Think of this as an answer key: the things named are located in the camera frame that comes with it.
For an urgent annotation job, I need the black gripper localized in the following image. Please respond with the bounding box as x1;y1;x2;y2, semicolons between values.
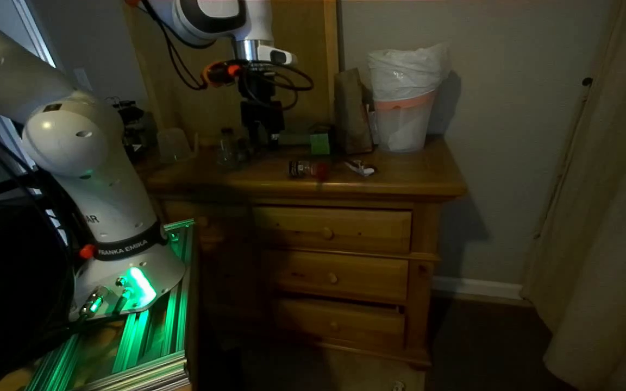
236;65;286;152

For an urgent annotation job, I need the red spice bottle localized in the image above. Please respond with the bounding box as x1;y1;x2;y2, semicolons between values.
286;157;335;182

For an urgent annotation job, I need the clear glass jar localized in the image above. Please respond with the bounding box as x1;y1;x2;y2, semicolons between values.
154;126;193;168
213;126;247;170

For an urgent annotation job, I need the small green box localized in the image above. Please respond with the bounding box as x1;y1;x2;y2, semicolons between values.
306;128;333;159

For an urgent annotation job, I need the paper bag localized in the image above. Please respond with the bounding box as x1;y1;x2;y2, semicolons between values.
333;67;379;157

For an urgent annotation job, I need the small printed packet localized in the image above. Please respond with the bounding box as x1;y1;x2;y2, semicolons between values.
343;159;379;180

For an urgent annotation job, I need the wooden dresser drawer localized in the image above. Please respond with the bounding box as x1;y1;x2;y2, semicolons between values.
251;205;414;257
270;296;409;354
270;248;410;307

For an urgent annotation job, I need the white baseboard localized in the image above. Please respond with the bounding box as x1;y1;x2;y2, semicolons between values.
431;275;525;307

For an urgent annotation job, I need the black bulky cover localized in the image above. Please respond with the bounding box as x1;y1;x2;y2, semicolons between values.
0;172;77;383

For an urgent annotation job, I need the beige curtain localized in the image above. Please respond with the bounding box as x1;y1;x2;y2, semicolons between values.
519;0;626;391

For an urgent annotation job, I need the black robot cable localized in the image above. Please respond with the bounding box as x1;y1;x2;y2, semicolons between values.
138;0;213;94

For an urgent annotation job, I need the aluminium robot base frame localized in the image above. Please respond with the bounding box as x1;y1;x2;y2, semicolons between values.
25;217;197;391

